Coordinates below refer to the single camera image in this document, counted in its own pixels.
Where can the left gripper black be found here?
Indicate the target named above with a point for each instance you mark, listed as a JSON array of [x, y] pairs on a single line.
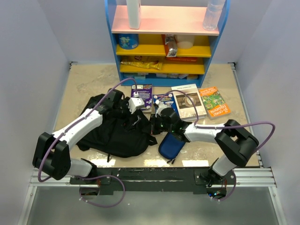
[[124, 104]]

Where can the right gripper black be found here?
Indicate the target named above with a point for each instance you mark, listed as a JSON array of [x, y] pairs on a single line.
[[153, 121]]

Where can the blue comic book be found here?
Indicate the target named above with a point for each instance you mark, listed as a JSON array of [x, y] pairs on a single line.
[[167, 99]]

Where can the purple book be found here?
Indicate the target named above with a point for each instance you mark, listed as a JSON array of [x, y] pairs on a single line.
[[145, 93]]

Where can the black backpack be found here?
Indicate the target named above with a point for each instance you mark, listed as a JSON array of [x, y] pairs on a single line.
[[122, 138]]

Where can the orange treehouse book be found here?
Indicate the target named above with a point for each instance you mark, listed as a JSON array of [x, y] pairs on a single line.
[[214, 103]]

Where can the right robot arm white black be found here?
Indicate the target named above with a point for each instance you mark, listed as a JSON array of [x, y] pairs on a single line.
[[237, 144]]

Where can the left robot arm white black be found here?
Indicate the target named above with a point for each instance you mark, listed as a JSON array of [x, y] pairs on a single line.
[[52, 153]]

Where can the yellow chips bag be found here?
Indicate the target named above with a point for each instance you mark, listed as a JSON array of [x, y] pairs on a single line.
[[146, 62]]

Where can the silver orange snack bag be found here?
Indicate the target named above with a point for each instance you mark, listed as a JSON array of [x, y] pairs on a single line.
[[170, 46]]

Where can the white coffee cover book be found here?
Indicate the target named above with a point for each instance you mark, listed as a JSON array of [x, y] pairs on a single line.
[[186, 96]]

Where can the blue zip pencil case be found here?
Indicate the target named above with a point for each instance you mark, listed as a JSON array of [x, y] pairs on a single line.
[[170, 147]]

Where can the blue round tin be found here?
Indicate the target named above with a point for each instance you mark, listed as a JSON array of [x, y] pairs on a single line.
[[128, 41]]

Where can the orange flat box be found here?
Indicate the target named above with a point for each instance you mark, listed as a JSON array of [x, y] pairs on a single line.
[[182, 59]]

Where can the blue shelf unit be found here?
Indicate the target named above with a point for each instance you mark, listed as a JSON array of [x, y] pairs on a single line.
[[156, 22]]

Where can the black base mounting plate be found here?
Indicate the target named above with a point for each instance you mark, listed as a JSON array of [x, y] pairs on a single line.
[[156, 179]]

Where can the white plastic tub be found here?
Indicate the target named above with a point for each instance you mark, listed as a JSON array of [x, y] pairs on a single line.
[[185, 41]]

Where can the white carton on shelf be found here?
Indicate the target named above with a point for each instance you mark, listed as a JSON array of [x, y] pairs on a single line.
[[134, 13]]

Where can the clear plastic bottle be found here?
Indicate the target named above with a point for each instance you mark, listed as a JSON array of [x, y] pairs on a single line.
[[212, 14]]

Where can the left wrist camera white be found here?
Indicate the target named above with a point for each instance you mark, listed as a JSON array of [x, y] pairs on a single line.
[[135, 103]]

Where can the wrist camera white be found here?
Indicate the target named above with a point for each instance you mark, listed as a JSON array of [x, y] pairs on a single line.
[[135, 103], [160, 107]]

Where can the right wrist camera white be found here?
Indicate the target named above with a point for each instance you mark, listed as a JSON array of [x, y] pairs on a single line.
[[160, 107]]

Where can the aluminium rail frame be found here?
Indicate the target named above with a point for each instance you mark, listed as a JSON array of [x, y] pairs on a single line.
[[158, 193]]

